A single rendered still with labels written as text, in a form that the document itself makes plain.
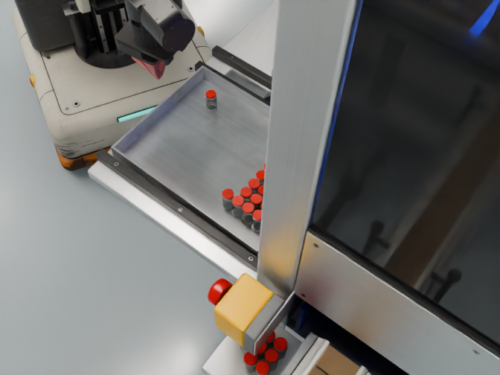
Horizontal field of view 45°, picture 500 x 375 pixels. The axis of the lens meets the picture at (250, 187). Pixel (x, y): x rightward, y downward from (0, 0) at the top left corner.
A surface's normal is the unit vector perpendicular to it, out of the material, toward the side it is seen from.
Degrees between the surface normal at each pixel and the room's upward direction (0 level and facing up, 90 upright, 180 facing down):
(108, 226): 0
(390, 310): 90
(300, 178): 90
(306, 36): 90
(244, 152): 0
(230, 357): 0
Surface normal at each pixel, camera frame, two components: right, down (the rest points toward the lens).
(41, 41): 0.40, 0.78
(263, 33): 0.02, -0.53
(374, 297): -0.61, 0.67
